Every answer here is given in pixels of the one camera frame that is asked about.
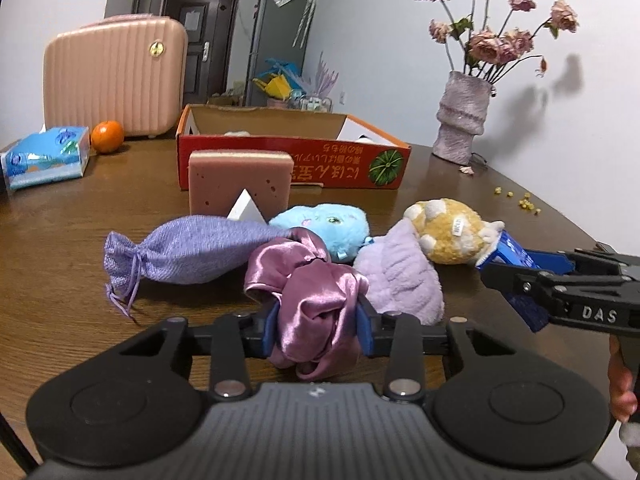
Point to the white folded umbrella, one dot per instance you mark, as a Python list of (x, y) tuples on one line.
[(306, 15)]

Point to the blue plush toy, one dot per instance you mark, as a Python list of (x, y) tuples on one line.
[(320, 225)]

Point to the pink bucket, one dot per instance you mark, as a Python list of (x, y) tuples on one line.
[(278, 103)]

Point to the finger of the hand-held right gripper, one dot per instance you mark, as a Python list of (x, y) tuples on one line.
[(552, 261), (525, 282)]

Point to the scattered yellow crumbs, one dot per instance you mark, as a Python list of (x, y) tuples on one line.
[(522, 202)]

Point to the yellow plastic item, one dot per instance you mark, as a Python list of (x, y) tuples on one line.
[(272, 89)]

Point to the orange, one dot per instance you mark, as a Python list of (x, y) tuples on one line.
[(107, 136)]

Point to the yellow plush toy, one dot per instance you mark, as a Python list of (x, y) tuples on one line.
[(450, 230)]

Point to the dried pink roses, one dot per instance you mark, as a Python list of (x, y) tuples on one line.
[(487, 45)]

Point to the pink ribbed suitcase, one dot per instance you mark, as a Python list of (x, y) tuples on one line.
[(115, 75)]

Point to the person's right hand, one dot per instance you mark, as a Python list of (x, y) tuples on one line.
[(620, 385)]

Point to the red cardboard box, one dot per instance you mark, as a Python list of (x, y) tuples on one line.
[(330, 170)]

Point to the blue folding rack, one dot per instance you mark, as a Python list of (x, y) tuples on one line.
[(285, 70)]

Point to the purple coral decoration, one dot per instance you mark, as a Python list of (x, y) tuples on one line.
[(322, 77)]

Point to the white paper notice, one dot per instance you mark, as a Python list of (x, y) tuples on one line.
[(192, 18)]

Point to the dark brown door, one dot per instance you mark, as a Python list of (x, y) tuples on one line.
[(220, 20)]

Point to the grey refrigerator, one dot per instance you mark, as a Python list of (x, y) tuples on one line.
[(280, 50)]

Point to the pink satin scrunchie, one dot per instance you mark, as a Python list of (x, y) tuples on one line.
[(315, 305)]

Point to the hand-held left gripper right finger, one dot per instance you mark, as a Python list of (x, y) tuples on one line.
[(364, 327)]

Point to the pink sponge block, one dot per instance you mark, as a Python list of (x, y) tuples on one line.
[(225, 180)]

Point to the purple textured vase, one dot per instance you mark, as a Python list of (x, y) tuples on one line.
[(460, 115)]

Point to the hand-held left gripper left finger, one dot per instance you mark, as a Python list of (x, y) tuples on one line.
[(270, 325)]

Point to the basket of small bottles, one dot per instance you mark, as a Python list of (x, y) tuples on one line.
[(312, 103)]

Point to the white triangular sponge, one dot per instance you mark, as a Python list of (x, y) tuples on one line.
[(245, 210)]

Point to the lavender fluffy cloth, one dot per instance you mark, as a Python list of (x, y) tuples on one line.
[(400, 270)]

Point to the blue tissue pack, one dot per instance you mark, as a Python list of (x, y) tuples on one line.
[(45, 160)]

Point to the fallen dried petal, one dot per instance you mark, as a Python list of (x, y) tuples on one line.
[(467, 170)]

